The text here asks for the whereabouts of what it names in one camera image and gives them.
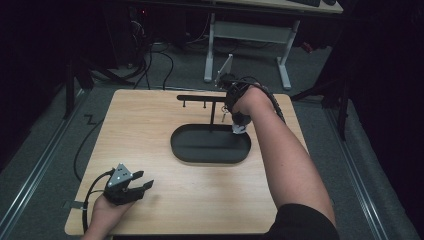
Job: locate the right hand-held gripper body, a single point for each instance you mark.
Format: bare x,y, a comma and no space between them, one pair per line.
233,86

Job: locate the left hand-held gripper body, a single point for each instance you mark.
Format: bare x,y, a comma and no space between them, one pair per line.
120,191

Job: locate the black key rack with tray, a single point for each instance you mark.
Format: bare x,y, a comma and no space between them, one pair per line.
210,144

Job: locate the person's right hand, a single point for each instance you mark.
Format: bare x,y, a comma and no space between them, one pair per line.
250,100

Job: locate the person's left hand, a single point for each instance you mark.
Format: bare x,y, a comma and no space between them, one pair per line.
106,215

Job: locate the white-legged desk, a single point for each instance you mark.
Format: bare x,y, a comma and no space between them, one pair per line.
250,31

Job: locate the black metal stand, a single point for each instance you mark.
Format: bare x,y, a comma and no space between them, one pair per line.
336,96
75,83

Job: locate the black keyboard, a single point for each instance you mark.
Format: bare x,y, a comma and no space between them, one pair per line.
305,2

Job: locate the dark computer tower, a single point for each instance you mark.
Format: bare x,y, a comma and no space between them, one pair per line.
138,26

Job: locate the black computer mouse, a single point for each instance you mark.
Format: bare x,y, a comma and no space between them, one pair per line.
329,2

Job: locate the person's black sleeve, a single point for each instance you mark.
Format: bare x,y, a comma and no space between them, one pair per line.
300,223

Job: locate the aluminium floor rail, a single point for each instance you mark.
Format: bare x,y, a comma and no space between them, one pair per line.
36,166
356,176

